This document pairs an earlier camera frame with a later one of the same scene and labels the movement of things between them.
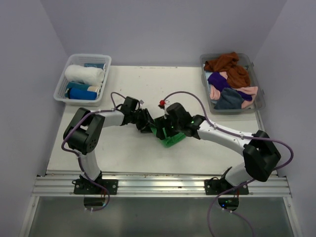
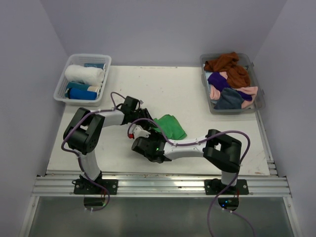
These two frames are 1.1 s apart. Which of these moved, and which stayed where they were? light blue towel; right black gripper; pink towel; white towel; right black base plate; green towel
Moved: right black gripper; green towel
Stayed: white towel; right black base plate; pink towel; light blue towel
